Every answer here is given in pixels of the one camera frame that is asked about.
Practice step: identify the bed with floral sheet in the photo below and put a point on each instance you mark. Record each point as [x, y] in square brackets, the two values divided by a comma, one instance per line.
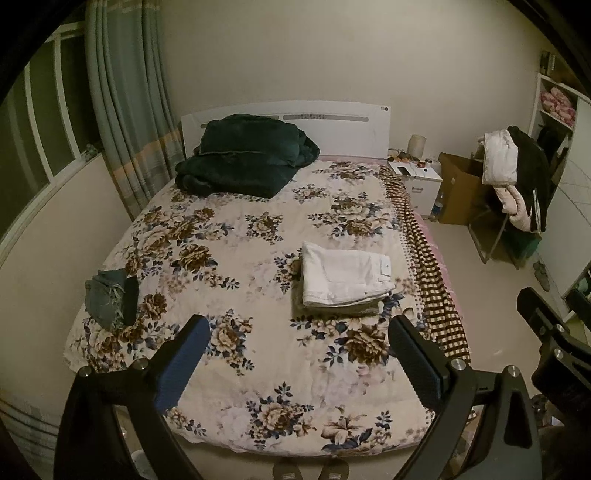
[207, 277]

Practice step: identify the pink folded bedding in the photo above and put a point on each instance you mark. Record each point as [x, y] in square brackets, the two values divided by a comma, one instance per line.
[558, 106]

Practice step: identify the white jacket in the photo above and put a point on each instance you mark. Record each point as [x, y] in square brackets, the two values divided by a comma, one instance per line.
[499, 159]

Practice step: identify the brown checkered blanket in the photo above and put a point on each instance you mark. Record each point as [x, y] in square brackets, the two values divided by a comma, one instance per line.
[431, 277]

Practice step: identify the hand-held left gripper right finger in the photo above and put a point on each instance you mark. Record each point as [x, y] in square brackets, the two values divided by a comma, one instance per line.
[415, 357]

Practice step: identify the folded frayed denim jeans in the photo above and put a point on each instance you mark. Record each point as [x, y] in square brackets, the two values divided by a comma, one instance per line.
[104, 297]

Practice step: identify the white nightstand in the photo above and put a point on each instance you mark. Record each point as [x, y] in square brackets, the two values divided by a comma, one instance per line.
[422, 189]

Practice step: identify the metal frame chair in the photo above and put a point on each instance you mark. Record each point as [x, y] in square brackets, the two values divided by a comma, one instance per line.
[489, 235]

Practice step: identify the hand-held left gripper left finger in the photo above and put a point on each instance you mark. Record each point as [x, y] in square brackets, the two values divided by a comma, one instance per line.
[182, 357]

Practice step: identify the black jacket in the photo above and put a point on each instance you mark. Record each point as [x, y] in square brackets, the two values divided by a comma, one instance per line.
[535, 175]

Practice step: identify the cream cylinder lamp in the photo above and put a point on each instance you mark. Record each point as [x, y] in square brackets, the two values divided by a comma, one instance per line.
[417, 146]

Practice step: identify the grey slippers pair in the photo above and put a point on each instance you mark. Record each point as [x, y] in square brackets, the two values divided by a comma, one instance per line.
[542, 276]

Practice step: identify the pink garment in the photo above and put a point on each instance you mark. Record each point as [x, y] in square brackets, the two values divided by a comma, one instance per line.
[515, 205]

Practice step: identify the white wardrobe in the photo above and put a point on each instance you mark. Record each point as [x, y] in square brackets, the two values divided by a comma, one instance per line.
[570, 217]

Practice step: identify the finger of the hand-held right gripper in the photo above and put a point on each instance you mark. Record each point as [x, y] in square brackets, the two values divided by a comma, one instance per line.
[581, 302]
[542, 318]

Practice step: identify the green box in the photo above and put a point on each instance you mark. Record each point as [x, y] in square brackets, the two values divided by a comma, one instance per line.
[533, 244]

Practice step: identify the dark green blanket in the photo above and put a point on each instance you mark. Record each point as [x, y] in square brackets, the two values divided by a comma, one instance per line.
[244, 157]

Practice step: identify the white headboard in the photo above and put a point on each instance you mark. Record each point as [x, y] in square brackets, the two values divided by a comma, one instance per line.
[341, 127]

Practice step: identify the green striped curtain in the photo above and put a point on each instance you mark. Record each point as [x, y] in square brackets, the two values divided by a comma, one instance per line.
[27, 424]
[129, 115]

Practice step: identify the cardboard box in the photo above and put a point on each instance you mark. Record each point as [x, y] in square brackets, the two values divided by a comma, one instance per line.
[461, 189]

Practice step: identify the phone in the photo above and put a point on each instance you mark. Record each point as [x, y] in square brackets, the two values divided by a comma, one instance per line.
[405, 170]

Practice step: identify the window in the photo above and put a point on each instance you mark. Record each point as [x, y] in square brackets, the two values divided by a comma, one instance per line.
[37, 138]

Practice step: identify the white pants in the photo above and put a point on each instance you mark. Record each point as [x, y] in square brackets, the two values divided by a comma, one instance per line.
[341, 272]

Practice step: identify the grey folded fleece garment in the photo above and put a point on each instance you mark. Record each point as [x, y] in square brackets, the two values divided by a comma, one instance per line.
[351, 309]

